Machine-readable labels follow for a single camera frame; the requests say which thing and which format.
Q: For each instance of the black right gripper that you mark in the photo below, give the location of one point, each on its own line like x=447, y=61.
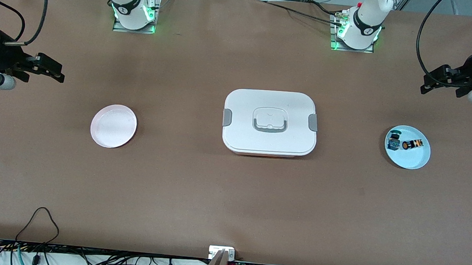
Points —
x=3, y=57

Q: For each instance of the orange black switch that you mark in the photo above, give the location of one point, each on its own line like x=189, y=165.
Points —
x=413, y=144

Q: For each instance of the light blue round plate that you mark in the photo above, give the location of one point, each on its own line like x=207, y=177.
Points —
x=410, y=159

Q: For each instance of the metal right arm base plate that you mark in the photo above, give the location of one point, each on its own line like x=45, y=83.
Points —
x=116, y=26

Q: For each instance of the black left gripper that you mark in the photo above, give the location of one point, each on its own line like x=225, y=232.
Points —
x=469, y=68

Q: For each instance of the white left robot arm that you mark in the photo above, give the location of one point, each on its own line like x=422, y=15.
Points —
x=366, y=21

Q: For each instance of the pink round plate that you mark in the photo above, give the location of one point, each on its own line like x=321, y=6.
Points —
x=113, y=126

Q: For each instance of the blue joystick module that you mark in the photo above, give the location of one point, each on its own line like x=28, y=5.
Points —
x=393, y=141

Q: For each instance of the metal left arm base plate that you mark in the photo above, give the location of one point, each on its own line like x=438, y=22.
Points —
x=335, y=47

